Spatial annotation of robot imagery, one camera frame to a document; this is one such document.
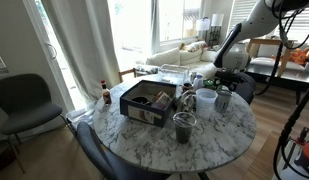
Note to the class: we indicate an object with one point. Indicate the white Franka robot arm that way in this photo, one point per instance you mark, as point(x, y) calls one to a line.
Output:
point(260, 20)

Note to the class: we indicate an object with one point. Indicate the clear plastic storage container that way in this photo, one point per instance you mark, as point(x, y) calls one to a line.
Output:
point(174, 71)

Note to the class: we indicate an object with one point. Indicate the brown paper packet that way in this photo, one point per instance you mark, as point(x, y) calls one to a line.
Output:
point(162, 100)

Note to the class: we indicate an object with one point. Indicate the black bowl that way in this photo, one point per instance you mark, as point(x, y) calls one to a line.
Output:
point(140, 99)

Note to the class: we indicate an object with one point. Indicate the patterned throw blanket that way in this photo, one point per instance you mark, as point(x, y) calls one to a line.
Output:
point(145, 69)

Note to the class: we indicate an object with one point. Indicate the dark blue cardboard box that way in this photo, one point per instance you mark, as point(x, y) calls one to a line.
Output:
point(145, 113)

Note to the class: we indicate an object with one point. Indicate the wooden chair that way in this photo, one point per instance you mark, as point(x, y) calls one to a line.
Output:
point(126, 73)

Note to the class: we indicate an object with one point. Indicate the dark glass jar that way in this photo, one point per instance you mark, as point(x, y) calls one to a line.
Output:
point(187, 87)

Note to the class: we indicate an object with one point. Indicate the clear glass mug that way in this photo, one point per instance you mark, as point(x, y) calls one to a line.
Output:
point(187, 101)

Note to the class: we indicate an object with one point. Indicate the white plastic bottle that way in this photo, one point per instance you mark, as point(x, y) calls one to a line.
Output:
point(198, 82)

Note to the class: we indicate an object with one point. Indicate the brown sauce bottle red cap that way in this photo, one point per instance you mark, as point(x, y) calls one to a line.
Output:
point(106, 93)

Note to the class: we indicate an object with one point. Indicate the clear cup with dark contents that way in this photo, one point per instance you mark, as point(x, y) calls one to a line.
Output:
point(184, 128)

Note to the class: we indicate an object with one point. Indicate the white plastic measuring cup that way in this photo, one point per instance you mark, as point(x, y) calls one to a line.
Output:
point(205, 103)

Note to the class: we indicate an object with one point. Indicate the white sofa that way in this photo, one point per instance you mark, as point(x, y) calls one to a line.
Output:
point(202, 68)

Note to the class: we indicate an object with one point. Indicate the green round object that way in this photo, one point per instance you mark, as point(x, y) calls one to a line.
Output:
point(210, 84)

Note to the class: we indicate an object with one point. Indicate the patterned beige cushion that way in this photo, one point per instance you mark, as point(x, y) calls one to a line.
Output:
point(194, 46)

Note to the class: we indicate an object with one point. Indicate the grey sheer curtain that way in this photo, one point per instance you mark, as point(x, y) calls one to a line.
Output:
point(155, 26)

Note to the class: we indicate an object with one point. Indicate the small white cushion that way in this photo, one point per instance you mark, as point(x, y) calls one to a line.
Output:
point(209, 56)

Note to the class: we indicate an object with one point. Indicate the grey striped cup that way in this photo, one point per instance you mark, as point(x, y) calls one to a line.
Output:
point(223, 101)

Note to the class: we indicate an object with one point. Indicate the short white shade lamp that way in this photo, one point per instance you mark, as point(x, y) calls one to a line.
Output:
point(203, 25)

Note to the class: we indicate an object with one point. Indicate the beige curtain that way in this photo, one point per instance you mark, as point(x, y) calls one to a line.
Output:
point(84, 46)

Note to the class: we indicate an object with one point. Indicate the dark blue padded chair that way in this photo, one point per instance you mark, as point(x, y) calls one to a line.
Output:
point(244, 87)

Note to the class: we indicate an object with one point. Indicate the tall white shade lamp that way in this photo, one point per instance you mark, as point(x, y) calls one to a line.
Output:
point(217, 19)

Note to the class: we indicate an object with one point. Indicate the white daybed cushion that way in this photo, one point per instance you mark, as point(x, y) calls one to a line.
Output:
point(260, 61)

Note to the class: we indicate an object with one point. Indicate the narrow white window blind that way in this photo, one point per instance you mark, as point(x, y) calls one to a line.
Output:
point(239, 11)

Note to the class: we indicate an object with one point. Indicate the wooden side table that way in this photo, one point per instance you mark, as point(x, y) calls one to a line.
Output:
point(265, 41)

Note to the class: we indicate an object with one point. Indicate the grey upholstered chair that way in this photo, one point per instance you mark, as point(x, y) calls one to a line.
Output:
point(24, 103)

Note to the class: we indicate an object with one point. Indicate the black low bench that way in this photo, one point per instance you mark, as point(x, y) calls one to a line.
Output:
point(287, 76)

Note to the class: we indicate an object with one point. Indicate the orange plush toy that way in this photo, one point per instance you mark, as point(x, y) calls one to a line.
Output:
point(297, 56)

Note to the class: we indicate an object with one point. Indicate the black red clamp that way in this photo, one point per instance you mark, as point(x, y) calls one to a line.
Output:
point(302, 135)

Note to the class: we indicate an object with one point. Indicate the wide white window blind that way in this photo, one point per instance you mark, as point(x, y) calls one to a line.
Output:
point(302, 28)

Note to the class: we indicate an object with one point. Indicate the white frame stand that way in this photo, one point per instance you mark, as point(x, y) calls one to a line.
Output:
point(284, 166)

